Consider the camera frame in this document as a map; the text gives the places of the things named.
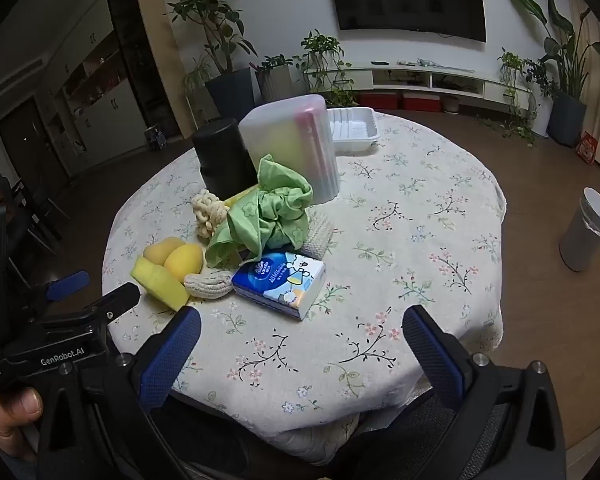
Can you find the tall plant in dark pot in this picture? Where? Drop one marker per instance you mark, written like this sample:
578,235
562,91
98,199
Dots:
230,92

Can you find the floral tablecloth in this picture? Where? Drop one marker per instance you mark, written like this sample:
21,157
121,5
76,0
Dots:
380,260

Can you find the small blue bag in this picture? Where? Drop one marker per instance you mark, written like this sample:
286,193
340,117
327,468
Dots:
155,137

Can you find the white television cabinet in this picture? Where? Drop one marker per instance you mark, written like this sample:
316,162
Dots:
480,91

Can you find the person's left hand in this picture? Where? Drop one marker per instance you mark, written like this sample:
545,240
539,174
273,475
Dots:
15,410

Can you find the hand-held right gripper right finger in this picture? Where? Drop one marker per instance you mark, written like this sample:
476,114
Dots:
437,355

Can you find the dark dining chair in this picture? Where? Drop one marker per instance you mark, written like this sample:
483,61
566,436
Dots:
35,210

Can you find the red storage box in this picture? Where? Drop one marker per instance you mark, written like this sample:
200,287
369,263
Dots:
421,102
377,101

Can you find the black cylindrical container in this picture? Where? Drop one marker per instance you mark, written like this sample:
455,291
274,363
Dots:
222,157

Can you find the white wall cabinet unit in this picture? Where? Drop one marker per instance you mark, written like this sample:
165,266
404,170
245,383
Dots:
100,95

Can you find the red gift box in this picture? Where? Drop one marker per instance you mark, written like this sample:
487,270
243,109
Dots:
586,149

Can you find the yellow egg-shaped makeup sponge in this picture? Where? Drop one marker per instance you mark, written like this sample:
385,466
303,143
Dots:
185,261

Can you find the blue tissue pack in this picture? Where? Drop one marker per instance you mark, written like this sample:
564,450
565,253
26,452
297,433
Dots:
280,280

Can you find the grey trash can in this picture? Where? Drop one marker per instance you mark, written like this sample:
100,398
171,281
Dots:
582,232

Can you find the white plastic tray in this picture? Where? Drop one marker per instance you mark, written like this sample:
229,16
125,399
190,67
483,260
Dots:
352,130

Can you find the cream chenille loop scrubber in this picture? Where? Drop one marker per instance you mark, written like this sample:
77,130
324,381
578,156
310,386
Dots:
210,215

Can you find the plant in white ribbed pot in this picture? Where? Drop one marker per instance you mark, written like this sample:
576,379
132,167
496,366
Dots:
275,82

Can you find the peach egg-shaped makeup sponge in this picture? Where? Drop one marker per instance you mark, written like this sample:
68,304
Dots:
159,250

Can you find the thin spider plant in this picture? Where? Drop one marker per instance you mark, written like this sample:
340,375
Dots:
195,80

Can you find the translucent plastic storage box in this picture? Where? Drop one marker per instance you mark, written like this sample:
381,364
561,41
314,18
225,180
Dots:
290,145

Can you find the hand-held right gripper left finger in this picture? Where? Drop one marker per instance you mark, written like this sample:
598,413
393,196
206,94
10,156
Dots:
172,355

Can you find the grey mesh chair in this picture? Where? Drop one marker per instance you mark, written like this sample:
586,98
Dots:
395,440

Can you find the small flower pot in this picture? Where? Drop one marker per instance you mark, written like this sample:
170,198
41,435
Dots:
450,104

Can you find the small teal object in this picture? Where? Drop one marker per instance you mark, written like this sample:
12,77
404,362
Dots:
425,62

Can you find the dark wooden door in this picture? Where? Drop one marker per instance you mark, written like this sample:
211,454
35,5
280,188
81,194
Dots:
27,140

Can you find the green cloth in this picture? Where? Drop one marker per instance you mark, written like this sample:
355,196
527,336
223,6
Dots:
265,210

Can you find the small-leaf trailing plant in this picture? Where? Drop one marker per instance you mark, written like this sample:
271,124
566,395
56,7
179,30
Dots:
517,85

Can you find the trailing pothos plant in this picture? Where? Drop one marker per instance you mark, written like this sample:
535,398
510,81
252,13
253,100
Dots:
325,60

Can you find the large-leaf plant in dark pot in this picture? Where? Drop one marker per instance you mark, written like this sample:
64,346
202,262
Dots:
570,115

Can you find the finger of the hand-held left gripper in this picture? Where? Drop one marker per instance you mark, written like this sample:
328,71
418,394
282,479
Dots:
67,282
115,300

